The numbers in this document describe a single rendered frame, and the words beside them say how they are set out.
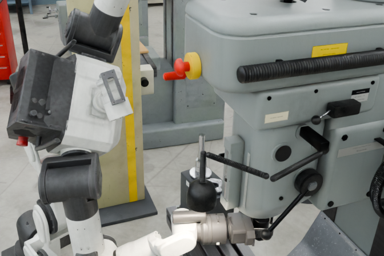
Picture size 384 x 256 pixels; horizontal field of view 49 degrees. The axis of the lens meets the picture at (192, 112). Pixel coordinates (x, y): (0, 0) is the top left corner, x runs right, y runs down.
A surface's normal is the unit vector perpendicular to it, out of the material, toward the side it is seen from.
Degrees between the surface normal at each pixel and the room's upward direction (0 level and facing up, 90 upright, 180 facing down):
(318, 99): 90
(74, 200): 89
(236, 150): 90
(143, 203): 0
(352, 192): 90
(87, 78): 58
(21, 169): 0
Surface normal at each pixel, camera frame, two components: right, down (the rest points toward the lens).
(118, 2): 0.44, 0.70
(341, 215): -0.93, 0.15
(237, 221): 0.03, -0.89
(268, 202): 0.07, 0.44
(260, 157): -0.49, 0.38
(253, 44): 0.36, 0.43
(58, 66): 0.59, -0.18
